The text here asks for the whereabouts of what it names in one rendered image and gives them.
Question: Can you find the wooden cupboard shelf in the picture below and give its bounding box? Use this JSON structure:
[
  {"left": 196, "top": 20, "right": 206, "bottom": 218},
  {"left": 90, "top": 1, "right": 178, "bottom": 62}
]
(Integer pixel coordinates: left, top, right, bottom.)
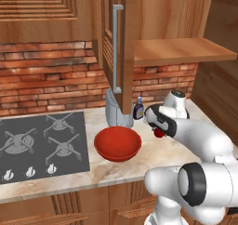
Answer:
[{"left": 133, "top": 37, "right": 238, "bottom": 68}]

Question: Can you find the closed wooden cupboard door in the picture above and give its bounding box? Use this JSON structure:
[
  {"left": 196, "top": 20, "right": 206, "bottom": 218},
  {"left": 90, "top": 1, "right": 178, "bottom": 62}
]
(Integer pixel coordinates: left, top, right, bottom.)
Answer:
[{"left": 0, "top": 0, "right": 102, "bottom": 45}]

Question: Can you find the dark bottle with blue cap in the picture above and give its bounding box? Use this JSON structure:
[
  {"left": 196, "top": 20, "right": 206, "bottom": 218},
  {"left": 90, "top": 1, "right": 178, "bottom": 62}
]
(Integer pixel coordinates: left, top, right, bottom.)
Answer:
[{"left": 132, "top": 96, "right": 145, "bottom": 121}]

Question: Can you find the open wooden cupboard body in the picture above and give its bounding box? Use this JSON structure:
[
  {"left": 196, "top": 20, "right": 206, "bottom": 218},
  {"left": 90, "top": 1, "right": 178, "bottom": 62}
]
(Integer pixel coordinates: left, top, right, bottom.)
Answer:
[{"left": 133, "top": 0, "right": 238, "bottom": 138}]

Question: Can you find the red bowl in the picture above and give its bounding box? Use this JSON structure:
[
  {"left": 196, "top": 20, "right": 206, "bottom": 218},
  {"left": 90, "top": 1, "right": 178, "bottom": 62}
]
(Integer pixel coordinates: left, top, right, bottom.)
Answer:
[{"left": 93, "top": 126, "right": 142, "bottom": 163}]

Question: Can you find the grey cupboard door handle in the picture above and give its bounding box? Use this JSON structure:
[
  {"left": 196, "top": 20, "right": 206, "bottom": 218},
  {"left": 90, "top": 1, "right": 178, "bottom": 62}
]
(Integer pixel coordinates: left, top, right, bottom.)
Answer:
[{"left": 112, "top": 4, "right": 125, "bottom": 95}]

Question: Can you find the grey small appliance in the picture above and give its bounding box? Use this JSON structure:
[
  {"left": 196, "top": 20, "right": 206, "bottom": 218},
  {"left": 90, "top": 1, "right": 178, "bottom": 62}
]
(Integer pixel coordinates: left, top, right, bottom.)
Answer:
[{"left": 104, "top": 88, "right": 135, "bottom": 128}]

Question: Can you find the red apple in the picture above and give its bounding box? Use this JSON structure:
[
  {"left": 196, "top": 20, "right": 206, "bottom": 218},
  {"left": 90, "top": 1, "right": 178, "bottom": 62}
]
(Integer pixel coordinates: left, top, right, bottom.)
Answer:
[{"left": 153, "top": 127, "right": 166, "bottom": 139}]

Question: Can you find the white hob knob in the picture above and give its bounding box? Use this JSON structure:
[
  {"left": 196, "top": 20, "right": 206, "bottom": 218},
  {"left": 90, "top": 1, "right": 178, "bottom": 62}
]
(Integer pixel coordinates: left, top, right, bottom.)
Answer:
[
  {"left": 2, "top": 169, "right": 15, "bottom": 180},
  {"left": 25, "top": 166, "right": 37, "bottom": 178},
  {"left": 46, "top": 163, "right": 59, "bottom": 175}
]

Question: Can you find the wooden base cupboard front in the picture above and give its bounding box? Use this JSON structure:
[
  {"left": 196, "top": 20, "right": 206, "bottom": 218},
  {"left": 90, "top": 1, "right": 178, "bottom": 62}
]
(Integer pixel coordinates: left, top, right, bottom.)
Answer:
[
  {"left": 108, "top": 179, "right": 160, "bottom": 225},
  {"left": 0, "top": 185, "right": 110, "bottom": 225}
]

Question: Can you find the grey hob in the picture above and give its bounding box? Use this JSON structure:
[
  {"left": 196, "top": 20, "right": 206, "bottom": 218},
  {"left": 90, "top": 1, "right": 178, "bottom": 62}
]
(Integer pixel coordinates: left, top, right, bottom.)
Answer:
[{"left": 0, "top": 111, "right": 91, "bottom": 185}]

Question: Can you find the open wooden cupboard door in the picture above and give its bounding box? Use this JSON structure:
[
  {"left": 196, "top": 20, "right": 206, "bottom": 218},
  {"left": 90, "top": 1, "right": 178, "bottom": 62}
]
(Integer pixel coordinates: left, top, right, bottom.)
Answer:
[{"left": 99, "top": 0, "right": 139, "bottom": 115}]

